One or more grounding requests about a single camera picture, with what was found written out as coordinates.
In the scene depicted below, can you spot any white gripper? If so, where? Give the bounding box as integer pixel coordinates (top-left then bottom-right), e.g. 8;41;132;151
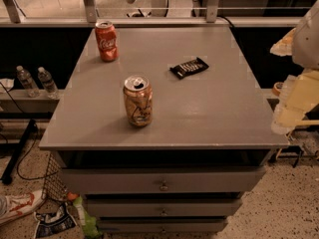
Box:
270;0;319;134

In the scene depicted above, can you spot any orange soda can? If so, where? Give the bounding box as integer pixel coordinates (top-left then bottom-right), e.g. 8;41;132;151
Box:
123;75;153;127

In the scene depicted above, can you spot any red cola can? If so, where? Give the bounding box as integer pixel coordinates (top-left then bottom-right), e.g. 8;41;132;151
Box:
95;21;119;62

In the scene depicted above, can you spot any tape roll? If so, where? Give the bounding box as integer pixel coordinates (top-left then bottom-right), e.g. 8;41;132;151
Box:
272;82;283;96

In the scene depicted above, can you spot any black candy bar wrapper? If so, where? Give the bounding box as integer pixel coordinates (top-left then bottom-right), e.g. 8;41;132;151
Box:
169;57;209;80

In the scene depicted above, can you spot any grey drawer cabinet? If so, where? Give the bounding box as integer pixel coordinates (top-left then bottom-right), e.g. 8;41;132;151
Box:
40;27;286;233

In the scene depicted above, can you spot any right clear water bottle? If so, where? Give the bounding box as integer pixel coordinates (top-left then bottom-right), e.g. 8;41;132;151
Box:
38;67;59;99

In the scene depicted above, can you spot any clear water bottle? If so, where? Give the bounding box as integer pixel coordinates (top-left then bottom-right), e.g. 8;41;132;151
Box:
38;67;59;99
16;66;40;98

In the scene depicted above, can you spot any green plastic bottle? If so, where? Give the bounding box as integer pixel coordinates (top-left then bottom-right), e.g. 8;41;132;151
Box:
73;196;102;239

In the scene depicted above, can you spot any left clear water bottle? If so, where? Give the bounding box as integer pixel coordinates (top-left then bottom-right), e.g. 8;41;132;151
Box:
16;66;40;98

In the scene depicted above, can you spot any black white bag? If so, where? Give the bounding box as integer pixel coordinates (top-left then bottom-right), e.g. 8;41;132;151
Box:
34;203;77;239

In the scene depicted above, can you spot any black stand leg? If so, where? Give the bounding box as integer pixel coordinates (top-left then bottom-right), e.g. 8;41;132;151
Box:
1;119;36;185

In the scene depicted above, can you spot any white red sneaker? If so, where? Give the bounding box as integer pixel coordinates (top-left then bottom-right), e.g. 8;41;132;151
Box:
0;189;46;225

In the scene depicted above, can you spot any wire mesh basket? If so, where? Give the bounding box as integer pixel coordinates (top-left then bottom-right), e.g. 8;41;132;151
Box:
43;154;67;202

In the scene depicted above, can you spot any black cable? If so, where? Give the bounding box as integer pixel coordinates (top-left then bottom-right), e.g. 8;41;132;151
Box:
0;82;59;181

